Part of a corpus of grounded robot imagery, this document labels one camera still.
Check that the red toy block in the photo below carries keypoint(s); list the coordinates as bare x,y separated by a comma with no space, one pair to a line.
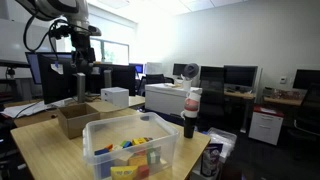
143,171

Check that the large white lidded box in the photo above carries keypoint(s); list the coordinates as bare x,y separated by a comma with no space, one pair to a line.
163,98

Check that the tall black monitor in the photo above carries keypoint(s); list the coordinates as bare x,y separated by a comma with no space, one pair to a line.
211,78

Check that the grey monitor stand post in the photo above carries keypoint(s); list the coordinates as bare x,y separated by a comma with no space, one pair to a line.
107,78

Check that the black shelf bar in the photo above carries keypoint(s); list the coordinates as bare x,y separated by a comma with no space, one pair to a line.
13,63

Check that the black Dell monitor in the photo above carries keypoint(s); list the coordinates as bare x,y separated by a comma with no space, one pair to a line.
50,86

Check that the white monitor back panel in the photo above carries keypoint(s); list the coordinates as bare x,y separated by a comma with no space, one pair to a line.
153,68

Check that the black office chair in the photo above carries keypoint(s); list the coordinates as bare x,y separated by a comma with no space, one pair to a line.
155,79

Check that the black wall-side monitor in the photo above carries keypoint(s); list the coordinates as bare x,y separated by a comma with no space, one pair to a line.
306,79

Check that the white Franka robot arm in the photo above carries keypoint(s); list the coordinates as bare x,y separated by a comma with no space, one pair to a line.
56,6

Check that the silver monitor stand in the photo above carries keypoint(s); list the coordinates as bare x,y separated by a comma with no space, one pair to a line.
81,88

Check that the white mug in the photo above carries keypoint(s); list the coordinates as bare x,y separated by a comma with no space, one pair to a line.
187,85

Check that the green white toy block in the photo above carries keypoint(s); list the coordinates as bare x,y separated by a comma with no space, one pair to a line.
153,156

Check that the orange toy block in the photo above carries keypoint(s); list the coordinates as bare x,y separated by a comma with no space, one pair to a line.
137,160

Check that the long wooden desk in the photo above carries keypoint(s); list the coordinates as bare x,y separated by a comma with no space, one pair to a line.
283,101

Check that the white wall board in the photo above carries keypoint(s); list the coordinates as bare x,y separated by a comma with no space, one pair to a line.
13,40

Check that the brown cardboard box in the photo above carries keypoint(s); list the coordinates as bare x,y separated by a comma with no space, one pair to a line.
76,126

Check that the white cabinet red top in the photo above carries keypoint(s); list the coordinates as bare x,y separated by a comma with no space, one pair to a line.
265,128

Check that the white paper note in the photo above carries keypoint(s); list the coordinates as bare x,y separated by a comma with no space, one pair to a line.
57,69

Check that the wide black monitor back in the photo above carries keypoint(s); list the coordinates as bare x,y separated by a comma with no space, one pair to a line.
123,78

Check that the white papers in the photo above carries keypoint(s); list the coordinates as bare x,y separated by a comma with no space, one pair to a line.
23,109

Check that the clear plastic bag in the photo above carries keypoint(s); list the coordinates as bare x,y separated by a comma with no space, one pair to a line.
223,138

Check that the grey round disc object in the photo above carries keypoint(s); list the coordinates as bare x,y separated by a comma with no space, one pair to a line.
191,70

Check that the office window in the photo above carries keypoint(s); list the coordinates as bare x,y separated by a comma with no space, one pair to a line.
115,53

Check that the flat blue toy block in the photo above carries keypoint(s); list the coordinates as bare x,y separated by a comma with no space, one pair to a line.
101,151

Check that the dark printed snack bag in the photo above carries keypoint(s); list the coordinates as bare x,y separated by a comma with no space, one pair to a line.
210,160

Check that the white three-knob drawer box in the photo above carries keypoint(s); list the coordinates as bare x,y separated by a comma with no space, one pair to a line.
116,96

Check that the small black monitor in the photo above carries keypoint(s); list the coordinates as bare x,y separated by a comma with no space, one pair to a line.
178,69

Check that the wooden office desk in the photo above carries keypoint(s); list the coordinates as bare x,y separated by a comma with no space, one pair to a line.
240,95

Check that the white wall thermostat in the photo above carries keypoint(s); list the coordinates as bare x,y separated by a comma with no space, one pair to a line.
283,80

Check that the yellow printed toy block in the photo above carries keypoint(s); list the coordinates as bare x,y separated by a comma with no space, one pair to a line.
123,173

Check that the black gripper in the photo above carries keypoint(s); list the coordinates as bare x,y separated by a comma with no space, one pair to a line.
81,43

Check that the black monitor white frame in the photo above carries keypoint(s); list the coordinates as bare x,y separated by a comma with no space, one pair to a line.
240,76

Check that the clear plastic storage bin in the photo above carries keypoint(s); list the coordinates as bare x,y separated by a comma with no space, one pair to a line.
170,140

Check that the small blue-lit monitor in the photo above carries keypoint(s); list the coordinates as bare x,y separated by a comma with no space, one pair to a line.
138,68

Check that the pile of desk clutter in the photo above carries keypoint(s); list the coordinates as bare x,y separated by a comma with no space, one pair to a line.
281,93

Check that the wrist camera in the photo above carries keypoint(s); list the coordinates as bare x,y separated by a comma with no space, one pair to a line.
95,31

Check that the small green toy block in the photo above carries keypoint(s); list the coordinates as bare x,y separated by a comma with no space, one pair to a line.
123,143

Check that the black chair white armrest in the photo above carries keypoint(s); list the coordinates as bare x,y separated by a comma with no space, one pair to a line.
311,100

